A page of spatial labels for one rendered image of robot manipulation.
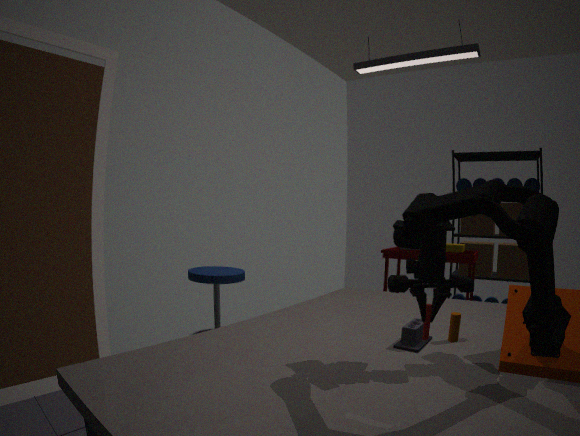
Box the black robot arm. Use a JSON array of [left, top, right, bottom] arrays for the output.
[[393, 180, 571, 358]]

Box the orange cylinder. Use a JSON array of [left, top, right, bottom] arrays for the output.
[[448, 312, 461, 343]]

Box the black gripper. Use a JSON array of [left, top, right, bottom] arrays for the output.
[[388, 251, 474, 323]]

